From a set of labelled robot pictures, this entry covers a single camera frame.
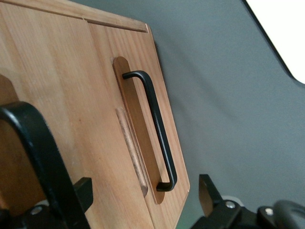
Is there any wooden drawer front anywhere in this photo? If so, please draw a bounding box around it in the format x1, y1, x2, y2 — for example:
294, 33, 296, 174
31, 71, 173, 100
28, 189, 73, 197
83, 21, 191, 229

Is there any beige plastic tray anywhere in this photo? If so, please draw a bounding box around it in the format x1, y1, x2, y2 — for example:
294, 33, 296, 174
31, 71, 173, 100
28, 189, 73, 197
243, 0, 305, 84

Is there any black drawer handle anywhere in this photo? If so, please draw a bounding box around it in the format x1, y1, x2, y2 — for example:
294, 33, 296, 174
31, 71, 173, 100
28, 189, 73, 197
0, 101, 93, 229
122, 70, 178, 192

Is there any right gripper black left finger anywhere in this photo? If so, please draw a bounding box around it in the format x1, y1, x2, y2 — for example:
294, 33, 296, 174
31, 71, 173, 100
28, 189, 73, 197
72, 177, 93, 214

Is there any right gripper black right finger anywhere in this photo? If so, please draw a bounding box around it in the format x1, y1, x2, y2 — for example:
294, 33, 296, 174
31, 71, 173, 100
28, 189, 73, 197
198, 173, 243, 218

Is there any wooden drawer cabinet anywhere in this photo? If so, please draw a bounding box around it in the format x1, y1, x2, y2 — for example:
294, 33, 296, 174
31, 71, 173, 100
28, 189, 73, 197
0, 0, 150, 33

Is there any open-box wooden drawer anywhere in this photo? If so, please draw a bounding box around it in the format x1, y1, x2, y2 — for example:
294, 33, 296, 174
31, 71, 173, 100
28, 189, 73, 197
0, 4, 155, 229

